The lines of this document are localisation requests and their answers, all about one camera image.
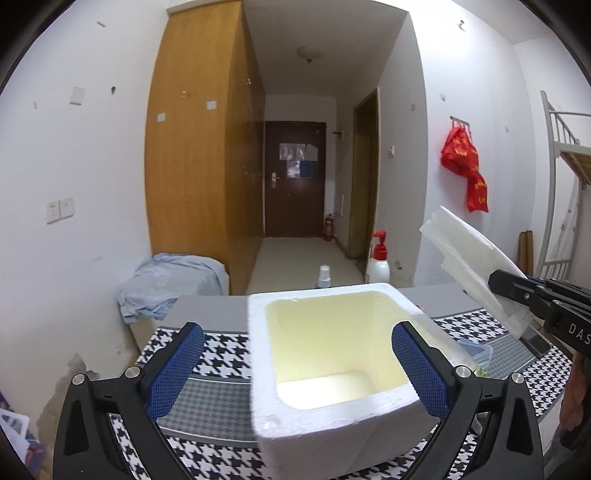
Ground white red pump bottle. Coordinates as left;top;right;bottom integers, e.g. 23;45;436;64
366;231;392;284

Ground red plastic bag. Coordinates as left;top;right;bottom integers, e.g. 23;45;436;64
440;126;481;178
465;171;490;213

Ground light blue cloth pile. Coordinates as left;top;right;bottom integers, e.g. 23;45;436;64
115;253;230;324

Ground metal bunk bed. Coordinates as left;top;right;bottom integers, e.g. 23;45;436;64
540;90;591;282

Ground white foam lid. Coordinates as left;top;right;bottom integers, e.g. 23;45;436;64
419;205;536;335

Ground black white houndstooth mat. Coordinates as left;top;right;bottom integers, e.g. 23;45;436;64
108;308;578;480

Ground wooden planks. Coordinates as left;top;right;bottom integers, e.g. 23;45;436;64
518;231;536;278

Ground stack of papers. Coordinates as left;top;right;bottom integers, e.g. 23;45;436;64
0;406;33;464

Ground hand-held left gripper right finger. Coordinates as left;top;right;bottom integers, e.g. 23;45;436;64
392;322;546;480

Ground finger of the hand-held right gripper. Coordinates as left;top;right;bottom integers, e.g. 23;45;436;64
488;269;561;324

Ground person's right forearm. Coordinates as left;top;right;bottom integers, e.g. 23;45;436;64
560;355;591;449

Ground white wall socket panel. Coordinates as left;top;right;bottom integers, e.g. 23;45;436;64
45;198;75;224

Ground wooden wardrobe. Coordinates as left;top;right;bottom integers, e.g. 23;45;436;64
144;0;266;296

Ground dark brown door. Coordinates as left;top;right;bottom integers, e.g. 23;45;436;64
264;121;327;238

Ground blue face masks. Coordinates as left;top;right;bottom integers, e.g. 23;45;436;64
457;339;494;365

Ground wooden side door frame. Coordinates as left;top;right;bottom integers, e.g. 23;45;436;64
347;88;382;259

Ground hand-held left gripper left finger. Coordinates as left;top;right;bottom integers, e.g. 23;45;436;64
52;322;205;480

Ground white foam box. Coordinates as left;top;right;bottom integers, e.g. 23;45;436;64
247;282;439;480

